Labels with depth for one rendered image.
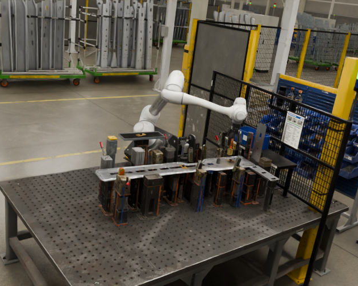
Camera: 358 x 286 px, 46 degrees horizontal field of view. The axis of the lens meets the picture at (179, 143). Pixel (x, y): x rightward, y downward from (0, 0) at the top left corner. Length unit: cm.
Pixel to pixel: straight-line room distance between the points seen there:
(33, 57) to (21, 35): 62
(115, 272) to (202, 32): 431
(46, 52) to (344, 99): 786
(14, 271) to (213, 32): 398
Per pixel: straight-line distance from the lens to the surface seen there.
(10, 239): 380
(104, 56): 1100
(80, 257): 273
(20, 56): 984
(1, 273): 383
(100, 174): 309
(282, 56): 773
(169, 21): 1020
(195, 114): 635
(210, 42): 607
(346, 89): 347
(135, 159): 328
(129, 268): 266
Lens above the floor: 228
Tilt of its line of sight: 19 degrees down
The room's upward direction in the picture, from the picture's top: 7 degrees clockwise
